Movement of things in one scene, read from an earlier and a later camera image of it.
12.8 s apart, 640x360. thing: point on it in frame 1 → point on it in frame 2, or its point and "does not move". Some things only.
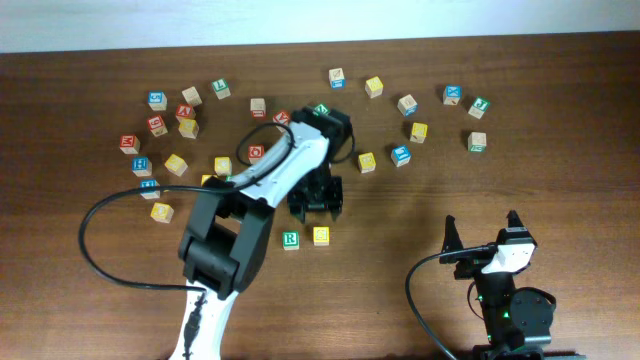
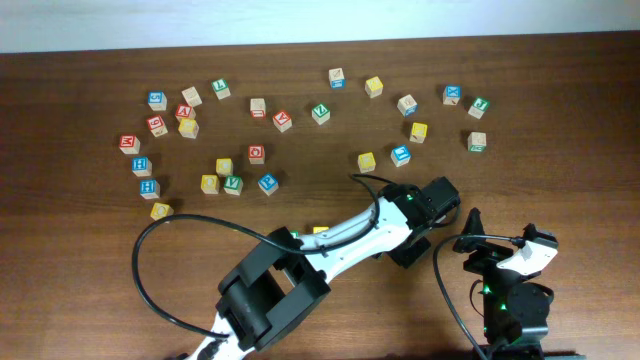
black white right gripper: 467,266 → 487,254
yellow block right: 419,132 does not move
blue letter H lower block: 150,183 does not move
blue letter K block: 452,94 does not move
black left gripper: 336,203 → 407,258
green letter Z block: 321,110 does not move
